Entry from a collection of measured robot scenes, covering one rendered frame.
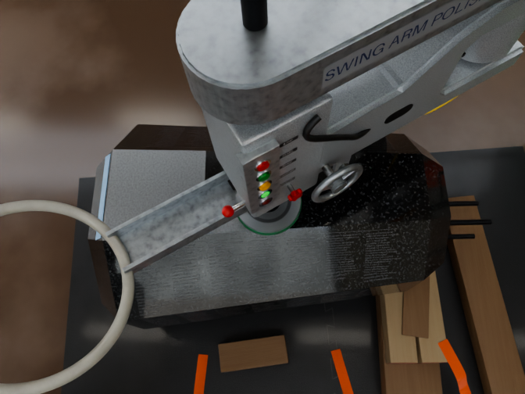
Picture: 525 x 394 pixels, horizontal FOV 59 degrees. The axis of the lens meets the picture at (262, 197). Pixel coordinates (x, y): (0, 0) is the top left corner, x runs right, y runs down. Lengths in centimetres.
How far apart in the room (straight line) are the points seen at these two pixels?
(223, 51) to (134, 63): 225
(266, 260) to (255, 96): 93
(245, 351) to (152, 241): 100
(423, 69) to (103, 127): 205
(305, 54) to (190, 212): 68
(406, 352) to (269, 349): 58
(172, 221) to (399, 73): 69
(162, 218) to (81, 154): 152
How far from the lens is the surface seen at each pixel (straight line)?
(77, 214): 132
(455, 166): 265
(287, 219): 146
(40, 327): 256
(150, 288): 167
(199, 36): 77
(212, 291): 165
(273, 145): 85
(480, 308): 237
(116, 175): 168
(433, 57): 109
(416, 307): 214
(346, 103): 105
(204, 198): 130
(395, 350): 212
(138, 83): 289
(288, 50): 74
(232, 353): 215
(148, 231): 129
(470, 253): 241
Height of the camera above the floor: 227
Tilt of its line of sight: 69 degrees down
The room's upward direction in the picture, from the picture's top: 6 degrees counter-clockwise
